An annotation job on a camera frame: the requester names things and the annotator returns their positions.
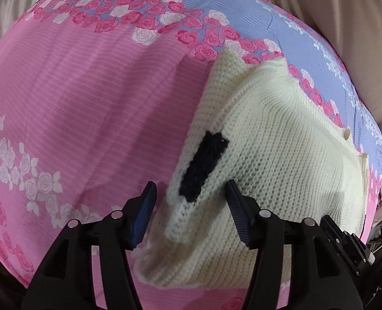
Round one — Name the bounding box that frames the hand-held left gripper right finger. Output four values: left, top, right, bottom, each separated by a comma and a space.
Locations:
225, 180, 364, 310

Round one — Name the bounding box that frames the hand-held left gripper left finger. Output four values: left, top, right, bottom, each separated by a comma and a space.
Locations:
21, 182, 158, 310

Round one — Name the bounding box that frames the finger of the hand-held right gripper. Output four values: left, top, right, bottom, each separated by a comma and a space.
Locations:
320, 215, 376, 278

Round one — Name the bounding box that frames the white red black knit sweater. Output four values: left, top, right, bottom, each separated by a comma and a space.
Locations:
134, 50, 371, 289

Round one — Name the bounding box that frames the pink floral bed sheet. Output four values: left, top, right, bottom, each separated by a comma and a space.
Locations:
0, 0, 382, 310

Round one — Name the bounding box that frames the beige cloth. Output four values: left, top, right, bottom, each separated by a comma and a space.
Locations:
210, 0, 382, 223

